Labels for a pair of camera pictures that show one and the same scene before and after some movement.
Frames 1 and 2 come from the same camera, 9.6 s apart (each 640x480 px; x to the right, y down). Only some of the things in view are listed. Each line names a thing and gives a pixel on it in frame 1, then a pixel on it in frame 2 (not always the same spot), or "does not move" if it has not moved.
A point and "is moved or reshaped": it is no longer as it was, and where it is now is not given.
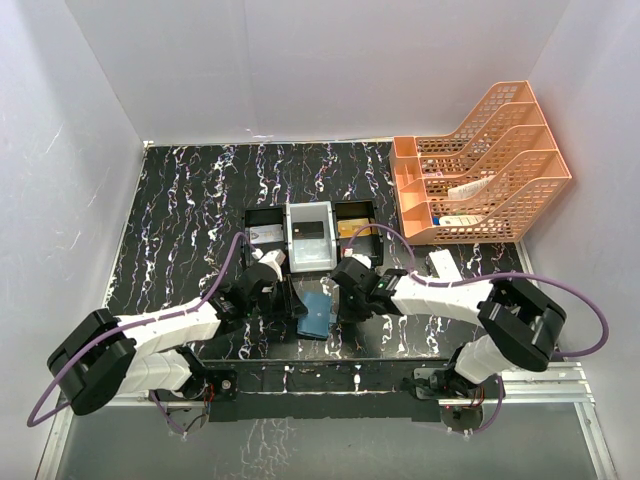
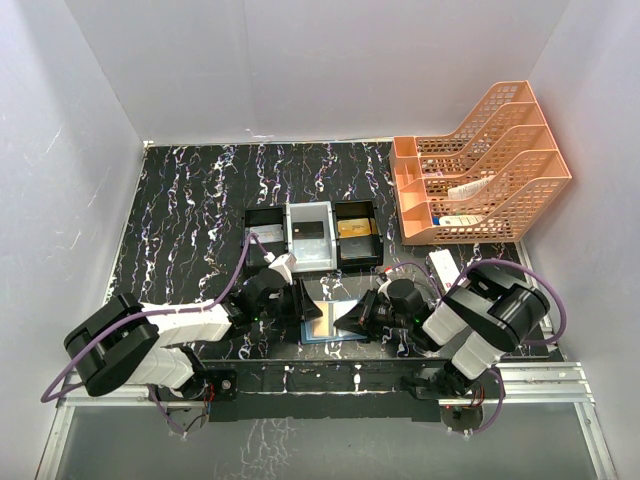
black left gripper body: [272, 307] does not move
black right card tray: [370, 245] does not move
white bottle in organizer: [460, 220] does not move
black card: [308, 230] does not move
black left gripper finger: [293, 303] -> [307, 307]
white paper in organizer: [467, 190] does not move
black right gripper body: [352, 306] -> [389, 317]
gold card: [347, 228] does not move
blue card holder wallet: [317, 320] is moved or reshaped
